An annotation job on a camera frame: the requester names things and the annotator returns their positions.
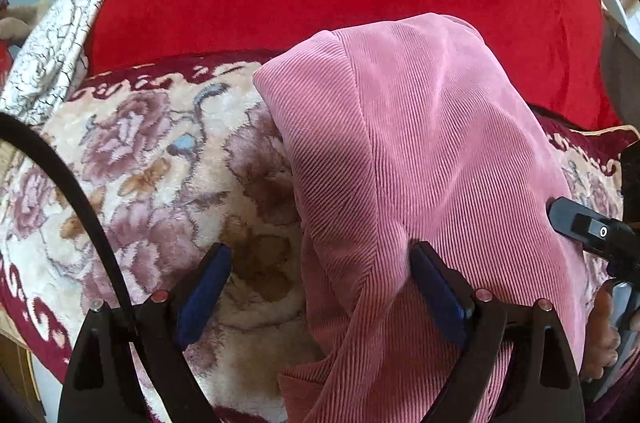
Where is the pink corduroy garment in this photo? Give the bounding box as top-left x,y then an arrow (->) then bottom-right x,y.
252,13 -> 592,423

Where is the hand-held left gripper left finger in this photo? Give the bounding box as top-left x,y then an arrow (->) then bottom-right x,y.
57,243 -> 234,423

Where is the white crackle-pattern pillow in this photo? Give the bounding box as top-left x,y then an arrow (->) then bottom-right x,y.
0,0 -> 115,124

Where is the white window frame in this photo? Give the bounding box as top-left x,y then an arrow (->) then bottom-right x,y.
582,0 -> 640,42

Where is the tan plush toy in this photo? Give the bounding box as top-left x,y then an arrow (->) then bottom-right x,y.
0,0 -> 51,40

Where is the floral printed blanket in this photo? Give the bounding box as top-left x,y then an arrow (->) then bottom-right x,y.
0,52 -> 640,423

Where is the black cable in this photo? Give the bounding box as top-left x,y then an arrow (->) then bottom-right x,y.
0,113 -> 140,336

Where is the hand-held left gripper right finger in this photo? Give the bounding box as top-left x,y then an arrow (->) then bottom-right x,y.
410,241 -> 586,423

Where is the person's right hand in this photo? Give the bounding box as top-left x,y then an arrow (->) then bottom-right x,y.
580,288 -> 622,381

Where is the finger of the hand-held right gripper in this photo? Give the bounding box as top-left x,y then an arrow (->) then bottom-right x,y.
547,197 -> 639,265

